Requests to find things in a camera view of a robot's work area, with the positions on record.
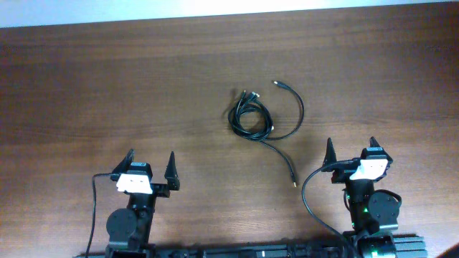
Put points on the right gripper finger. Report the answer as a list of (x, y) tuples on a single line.
[(373, 142), (330, 156)]

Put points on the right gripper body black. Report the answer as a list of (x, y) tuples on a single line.
[(342, 176)]

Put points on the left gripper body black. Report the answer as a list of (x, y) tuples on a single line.
[(158, 190)]

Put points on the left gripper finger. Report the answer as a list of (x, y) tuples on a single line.
[(124, 165), (171, 174)]

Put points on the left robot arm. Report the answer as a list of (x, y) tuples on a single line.
[(129, 228)]

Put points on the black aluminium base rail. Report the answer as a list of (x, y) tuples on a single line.
[(272, 249)]

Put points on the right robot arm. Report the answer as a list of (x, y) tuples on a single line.
[(373, 212)]

